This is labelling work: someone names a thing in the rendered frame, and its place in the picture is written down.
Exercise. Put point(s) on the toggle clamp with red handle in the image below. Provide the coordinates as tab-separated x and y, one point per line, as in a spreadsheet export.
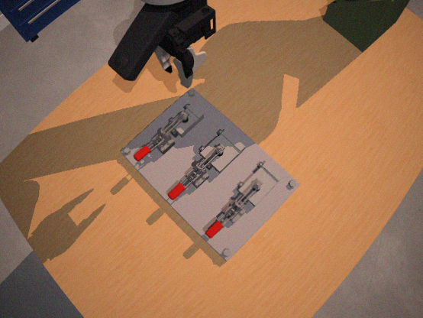
236	215

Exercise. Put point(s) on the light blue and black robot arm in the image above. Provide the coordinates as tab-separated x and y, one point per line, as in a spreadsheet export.
141	39

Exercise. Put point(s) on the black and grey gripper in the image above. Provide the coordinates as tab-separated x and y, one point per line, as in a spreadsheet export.
192	16

